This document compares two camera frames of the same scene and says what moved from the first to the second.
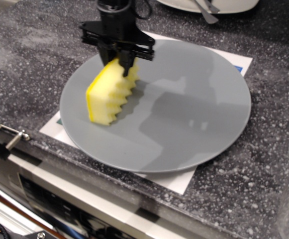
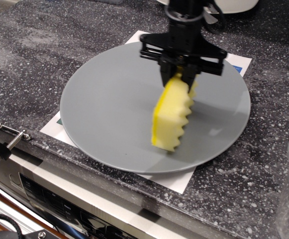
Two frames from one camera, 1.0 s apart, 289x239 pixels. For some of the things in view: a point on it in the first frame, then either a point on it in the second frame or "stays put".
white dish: x=222 y=6 stays put
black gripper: x=116 y=35 to x=184 y=41
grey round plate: x=190 y=103 stays put
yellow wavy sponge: x=107 y=89 to x=171 y=113
